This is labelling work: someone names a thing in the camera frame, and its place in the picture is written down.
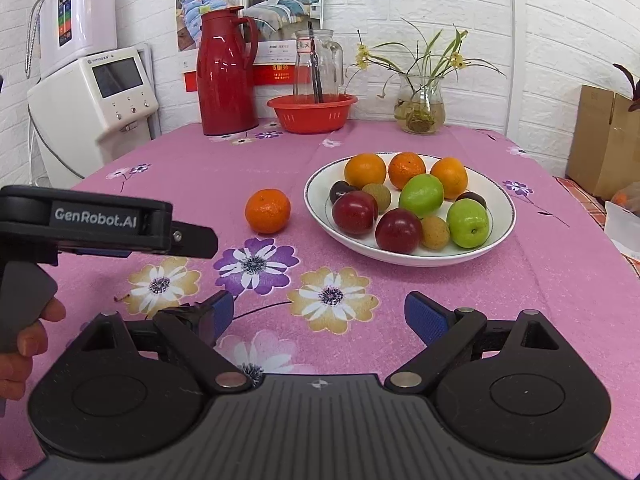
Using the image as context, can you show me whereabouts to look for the green apple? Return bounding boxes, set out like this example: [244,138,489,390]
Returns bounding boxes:
[399,174,444,219]
[447,198,490,249]

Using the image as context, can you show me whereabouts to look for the red plum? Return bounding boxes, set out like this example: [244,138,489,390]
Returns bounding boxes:
[375,208,422,254]
[332,191,378,236]

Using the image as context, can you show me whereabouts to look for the orange tangerine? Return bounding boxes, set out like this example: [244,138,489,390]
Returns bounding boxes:
[387,152,426,191]
[244,188,291,234]

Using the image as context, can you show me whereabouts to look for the dark purple plum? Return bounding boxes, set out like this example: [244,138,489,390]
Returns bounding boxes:
[329,180,356,204]

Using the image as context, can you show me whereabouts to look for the person's left hand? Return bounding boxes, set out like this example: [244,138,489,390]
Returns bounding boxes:
[0,298,66,401]

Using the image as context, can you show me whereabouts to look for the white water dispenser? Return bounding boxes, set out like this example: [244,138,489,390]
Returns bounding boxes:
[27,46,160,188]

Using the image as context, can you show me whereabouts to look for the white round plate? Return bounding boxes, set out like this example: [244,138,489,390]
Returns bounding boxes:
[304,153,516,268]

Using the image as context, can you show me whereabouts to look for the brown longan lower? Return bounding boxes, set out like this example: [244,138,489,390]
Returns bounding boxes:
[421,216,450,252]

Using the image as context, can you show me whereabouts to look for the brown longan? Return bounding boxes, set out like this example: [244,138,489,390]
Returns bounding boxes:
[361,182,392,214]
[421,216,450,252]

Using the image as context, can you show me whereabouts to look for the white plastic bag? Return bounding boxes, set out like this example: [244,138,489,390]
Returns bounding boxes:
[604,202,640,261]

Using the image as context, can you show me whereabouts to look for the pink floral tablecloth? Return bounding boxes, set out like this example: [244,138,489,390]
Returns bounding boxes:
[0,119,640,480]

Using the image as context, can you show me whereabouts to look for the plaid cloth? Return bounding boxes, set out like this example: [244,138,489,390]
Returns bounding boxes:
[554,174,640,279]

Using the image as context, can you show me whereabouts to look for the orange on plate right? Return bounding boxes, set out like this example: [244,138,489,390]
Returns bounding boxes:
[430,157,469,200]

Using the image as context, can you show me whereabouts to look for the orange on plate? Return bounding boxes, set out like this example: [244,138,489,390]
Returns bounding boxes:
[430,157,469,200]
[344,153,387,188]

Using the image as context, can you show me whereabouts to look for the brown longan upper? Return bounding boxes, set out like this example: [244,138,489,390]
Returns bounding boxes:
[361,182,392,214]

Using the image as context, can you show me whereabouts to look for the cardboard box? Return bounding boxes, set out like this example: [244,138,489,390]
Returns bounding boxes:
[566,84,639,200]

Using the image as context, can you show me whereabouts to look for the red thermos jug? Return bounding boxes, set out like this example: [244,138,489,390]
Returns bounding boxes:
[196,6,258,136]

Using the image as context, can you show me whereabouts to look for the orange on plate left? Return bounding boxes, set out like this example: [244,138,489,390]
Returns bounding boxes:
[344,153,387,188]

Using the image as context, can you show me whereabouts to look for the red plastic basket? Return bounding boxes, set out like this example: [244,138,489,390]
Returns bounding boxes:
[267,93,358,134]

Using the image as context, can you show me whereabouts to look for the glass vase with plant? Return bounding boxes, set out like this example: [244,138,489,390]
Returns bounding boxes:
[344,21,503,134]

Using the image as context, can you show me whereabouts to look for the dark red leaf plant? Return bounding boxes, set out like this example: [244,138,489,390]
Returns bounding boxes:
[612,62,640,114]

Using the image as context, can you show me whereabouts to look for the clear glass pitcher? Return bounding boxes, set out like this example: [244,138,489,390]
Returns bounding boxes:
[293,29,344,103]

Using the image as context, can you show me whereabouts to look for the bedding poster calendar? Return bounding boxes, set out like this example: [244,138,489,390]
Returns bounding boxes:
[175,0,323,92]

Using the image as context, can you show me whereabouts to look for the white wall water purifier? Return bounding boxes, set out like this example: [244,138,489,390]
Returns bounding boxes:
[39,0,117,79]

